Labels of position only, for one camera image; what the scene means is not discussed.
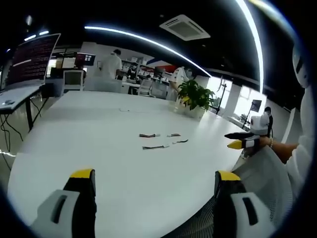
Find white square-back chair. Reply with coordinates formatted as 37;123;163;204
62;69;85;94

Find white side desk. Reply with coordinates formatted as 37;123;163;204
0;84;47;132

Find ceiling air conditioner vent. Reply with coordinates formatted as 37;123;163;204
159;14;211;41

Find white worn device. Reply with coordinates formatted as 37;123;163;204
291;43;312;88

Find person's white clothing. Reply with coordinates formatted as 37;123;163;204
284;91;317;189

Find large tilted monitor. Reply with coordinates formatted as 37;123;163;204
4;33;61;90

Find black hanging cables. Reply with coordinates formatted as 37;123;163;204
0;98;48;172

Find green potted plant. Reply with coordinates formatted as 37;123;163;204
176;79;216;120

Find white mesh office chair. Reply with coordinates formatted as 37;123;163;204
170;146;294;238

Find person's right hand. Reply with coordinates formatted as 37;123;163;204
260;137;272;150

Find long ceiling light strip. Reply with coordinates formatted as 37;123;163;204
234;0;265;91
84;25;212;77

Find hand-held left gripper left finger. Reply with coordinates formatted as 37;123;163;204
31;168;97;238

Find grey mesh office chair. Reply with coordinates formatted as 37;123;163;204
138;79;154;97

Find red wall screen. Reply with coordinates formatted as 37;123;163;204
75;53;97;67

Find black tripod stand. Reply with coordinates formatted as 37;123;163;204
214;76;229;116

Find small monitor on stand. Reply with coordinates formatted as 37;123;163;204
249;99;264;113

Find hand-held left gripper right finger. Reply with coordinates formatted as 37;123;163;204
213;170;277;238

